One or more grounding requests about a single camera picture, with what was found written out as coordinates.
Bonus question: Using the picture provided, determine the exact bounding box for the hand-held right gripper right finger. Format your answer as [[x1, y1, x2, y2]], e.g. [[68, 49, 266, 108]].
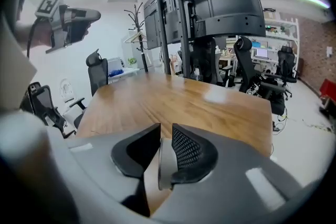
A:
[[154, 123, 305, 223]]

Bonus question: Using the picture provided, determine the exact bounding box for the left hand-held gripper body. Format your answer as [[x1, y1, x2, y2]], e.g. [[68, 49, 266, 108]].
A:
[[35, 0, 68, 55]]

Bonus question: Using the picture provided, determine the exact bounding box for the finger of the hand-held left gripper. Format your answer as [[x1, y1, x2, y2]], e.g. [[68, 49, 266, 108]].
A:
[[65, 20, 91, 45], [64, 7, 102, 22]]

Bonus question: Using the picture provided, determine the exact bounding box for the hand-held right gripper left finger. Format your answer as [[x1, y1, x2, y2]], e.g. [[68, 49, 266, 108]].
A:
[[67, 123, 161, 217]]

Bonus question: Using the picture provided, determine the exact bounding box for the person's left forearm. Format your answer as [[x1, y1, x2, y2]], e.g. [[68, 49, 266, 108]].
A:
[[14, 18, 53, 49]]

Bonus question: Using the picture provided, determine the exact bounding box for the black mesh office chair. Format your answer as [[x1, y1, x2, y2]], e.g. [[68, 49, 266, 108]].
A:
[[68, 49, 109, 131], [19, 82, 77, 140]]

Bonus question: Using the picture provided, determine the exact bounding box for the white plastic box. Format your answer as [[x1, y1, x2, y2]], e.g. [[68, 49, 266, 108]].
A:
[[107, 58, 124, 71]]

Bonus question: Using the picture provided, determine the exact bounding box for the white clothes hanger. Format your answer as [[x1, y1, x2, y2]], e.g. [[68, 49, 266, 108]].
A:
[[123, 31, 148, 44]]

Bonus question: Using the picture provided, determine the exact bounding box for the white round plastic appliance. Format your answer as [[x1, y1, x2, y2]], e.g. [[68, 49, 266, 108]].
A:
[[59, 78, 79, 111]]

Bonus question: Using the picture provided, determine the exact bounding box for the black coat rack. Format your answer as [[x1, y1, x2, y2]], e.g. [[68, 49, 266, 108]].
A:
[[123, 4, 150, 73]]

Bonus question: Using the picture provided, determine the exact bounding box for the white side table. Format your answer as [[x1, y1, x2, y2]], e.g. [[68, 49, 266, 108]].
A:
[[108, 67, 140, 85]]

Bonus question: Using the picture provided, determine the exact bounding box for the black display stand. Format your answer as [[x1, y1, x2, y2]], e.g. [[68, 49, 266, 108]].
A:
[[154, 0, 200, 79]]

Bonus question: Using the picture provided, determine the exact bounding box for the black office chair white tag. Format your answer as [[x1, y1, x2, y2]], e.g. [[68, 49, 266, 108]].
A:
[[233, 36, 287, 116]]

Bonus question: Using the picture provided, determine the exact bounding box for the laptop screen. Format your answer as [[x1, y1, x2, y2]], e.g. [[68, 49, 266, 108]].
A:
[[255, 47, 269, 59]]

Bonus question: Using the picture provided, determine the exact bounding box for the red box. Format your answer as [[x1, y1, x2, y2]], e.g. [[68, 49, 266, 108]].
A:
[[319, 78, 336, 111]]

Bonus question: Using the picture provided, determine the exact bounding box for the white shelf rack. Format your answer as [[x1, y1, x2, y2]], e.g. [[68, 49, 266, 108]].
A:
[[264, 17, 300, 79]]

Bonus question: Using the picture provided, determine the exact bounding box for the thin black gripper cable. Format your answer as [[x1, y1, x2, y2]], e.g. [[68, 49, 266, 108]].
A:
[[26, 18, 40, 59]]

